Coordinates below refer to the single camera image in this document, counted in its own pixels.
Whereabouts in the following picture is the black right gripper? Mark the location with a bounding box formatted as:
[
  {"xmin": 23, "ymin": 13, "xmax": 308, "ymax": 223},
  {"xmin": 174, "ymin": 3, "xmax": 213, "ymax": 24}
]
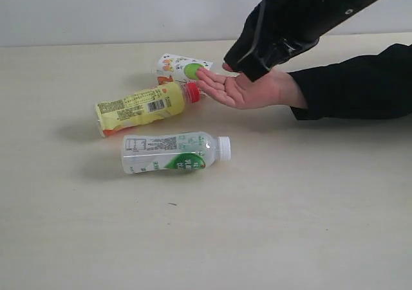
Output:
[{"xmin": 223, "ymin": 0, "xmax": 319, "ymax": 82}]

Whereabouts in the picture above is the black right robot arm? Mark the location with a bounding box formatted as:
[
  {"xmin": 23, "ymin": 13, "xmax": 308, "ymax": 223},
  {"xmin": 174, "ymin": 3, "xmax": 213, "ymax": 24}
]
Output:
[{"xmin": 224, "ymin": 0, "xmax": 378, "ymax": 82}]

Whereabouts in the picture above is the white pear label bottle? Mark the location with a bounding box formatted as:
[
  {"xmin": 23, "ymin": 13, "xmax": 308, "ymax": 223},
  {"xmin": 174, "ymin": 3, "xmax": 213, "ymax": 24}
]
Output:
[{"xmin": 154, "ymin": 53, "xmax": 216, "ymax": 85}]

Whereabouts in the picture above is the yellow label red cap bottle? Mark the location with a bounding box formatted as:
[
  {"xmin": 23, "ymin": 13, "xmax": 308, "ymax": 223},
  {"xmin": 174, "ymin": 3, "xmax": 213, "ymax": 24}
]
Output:
[{"xmin": 95, "ymin": 82, "xmax": 200, "ymax": 137}]

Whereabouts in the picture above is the person's open bare hand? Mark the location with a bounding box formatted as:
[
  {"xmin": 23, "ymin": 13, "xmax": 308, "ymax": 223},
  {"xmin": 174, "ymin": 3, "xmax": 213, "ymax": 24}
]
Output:
[{"xmin": 196, "ymin": 68, "xmax": 307, "ymax": 110}]

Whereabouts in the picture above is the green label white cap bottle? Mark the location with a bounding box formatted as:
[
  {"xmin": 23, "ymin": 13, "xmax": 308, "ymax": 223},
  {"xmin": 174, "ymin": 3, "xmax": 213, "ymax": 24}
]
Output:
[{"xmin": 122, "ymin": 132, "xmax": 231, "ymax": 174}]

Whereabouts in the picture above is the black sleeved forearm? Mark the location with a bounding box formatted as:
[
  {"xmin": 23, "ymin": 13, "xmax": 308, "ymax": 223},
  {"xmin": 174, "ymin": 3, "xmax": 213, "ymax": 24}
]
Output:
[{"xmin": 291, "ymin": 44, "xmax": 411, "ymax": 120}]

